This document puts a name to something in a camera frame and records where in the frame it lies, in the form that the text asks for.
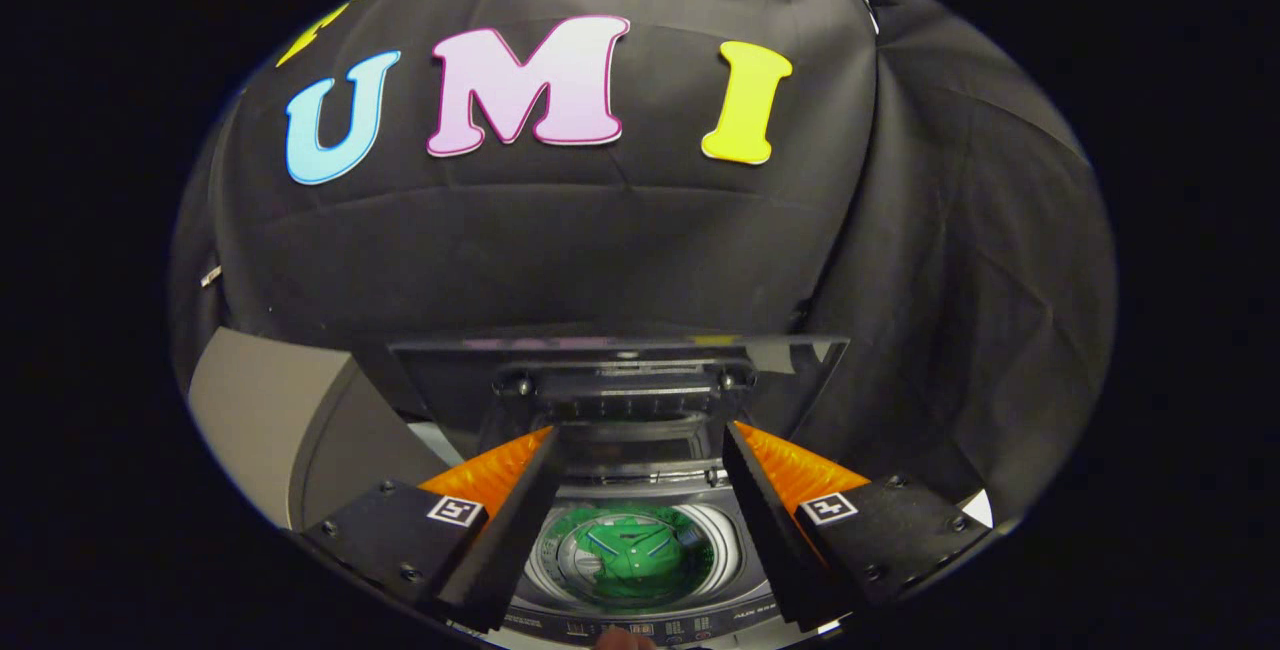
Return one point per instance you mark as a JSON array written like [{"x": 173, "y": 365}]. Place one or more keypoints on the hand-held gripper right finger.
[{"x": 770, "y": 530}]

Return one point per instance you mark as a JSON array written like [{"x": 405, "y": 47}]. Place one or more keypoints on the silver metal clip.
[{"x": 211, "y": 276}]

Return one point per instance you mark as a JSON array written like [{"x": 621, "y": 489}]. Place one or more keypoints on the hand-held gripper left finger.
[{"x": 510, "y": 540}]

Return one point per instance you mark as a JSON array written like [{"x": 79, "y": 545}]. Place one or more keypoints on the white panel with black marks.
[{"x": 980, "y": 510}]

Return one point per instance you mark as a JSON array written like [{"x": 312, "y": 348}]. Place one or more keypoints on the grey washing machine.
[{"x": 650, "y": 627}]

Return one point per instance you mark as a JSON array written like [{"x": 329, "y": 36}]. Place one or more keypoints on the black backdrop cloth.
[{"x": 640, "y": 230}]

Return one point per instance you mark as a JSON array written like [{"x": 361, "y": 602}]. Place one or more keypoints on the green polo shirt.
[{"x": 635, "y": 560}]

